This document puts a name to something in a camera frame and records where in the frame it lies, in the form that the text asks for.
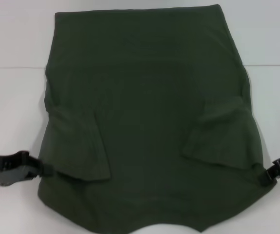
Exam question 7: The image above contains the dark green shirt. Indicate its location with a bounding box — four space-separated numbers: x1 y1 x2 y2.
36 3 275 219

